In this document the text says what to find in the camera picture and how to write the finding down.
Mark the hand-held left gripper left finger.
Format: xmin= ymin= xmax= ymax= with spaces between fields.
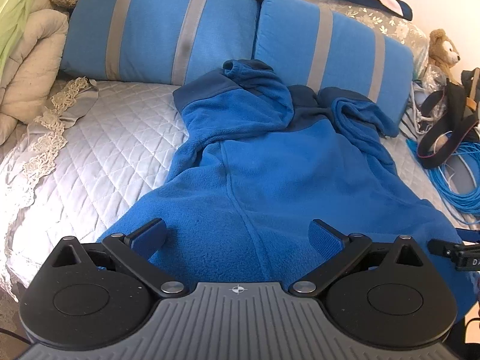
xmin=50 ymin=218 xmax=190 ymax=297

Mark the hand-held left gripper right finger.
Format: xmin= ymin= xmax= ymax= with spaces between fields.
xmin=287 ymin=218 xmax=428 ymax=297

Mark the blue fleece jacket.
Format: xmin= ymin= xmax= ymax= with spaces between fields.
xmin=95 ymin=59 xmax=477 ymax=325

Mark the white quilted bedspread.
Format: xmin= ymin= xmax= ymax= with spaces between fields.
xmin=0 ymin=79 xmax=480 ymax=304

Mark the grey lace-trimmed cloth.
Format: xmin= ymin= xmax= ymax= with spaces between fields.
xmin=22 ymin=77 xmax=100 ymax=196

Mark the clear plastic wrap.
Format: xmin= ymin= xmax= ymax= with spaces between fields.
xmin=422 ymin=64 xmax=447 ymax=94

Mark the brown teddy bear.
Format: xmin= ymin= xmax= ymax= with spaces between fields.
xmin=427 ymin=28 xmax=462 ymax=83

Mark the blue grey-striped pillow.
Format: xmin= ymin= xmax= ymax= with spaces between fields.
xmin=255 ymin=0 xmax=414 ymax=138
xmin=59 ymin=0 xmax=263 ymax=85

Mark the beige puffy comforter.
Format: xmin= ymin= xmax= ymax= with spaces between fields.
xmin=0 ymin=0 xmax=70 ymax=147

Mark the light green cloth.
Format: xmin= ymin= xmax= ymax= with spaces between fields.
xmin=0 ymin=0 xmax=47 ymax=77

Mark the blue cable coil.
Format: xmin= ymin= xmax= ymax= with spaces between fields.
xmin=407 ymin=137 xmax=480 ymax=229

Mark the black strap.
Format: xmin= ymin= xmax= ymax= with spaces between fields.
xmin=416 ymin=67 xmax=480 ymax=169

